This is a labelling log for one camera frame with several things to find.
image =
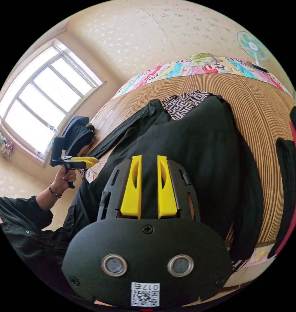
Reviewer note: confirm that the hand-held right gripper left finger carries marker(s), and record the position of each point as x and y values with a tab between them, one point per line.
131	192

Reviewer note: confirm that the window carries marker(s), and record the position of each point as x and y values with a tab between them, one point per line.
45	97

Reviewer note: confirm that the person's left forearm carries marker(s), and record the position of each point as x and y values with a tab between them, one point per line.
47	197

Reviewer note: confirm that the bed with woven mat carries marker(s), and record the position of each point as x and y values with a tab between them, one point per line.
260	109

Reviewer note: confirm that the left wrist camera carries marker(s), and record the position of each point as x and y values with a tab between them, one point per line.
59	147

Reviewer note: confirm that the pile of clothes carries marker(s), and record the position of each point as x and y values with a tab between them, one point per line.
288	161

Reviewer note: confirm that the person's body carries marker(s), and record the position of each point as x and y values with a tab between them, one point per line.
33	239

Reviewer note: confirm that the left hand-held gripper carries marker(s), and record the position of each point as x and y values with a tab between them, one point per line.
62	161

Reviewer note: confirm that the black shirt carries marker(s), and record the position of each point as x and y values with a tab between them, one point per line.
186	146

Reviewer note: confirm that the person's left hand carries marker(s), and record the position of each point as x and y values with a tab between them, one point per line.
61	181

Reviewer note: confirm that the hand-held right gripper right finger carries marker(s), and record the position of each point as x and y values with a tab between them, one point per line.
167	195

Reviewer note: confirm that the turquoise fan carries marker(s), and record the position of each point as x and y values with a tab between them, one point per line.
253	46

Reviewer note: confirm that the dark blue jacket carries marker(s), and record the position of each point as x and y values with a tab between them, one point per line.
77	134

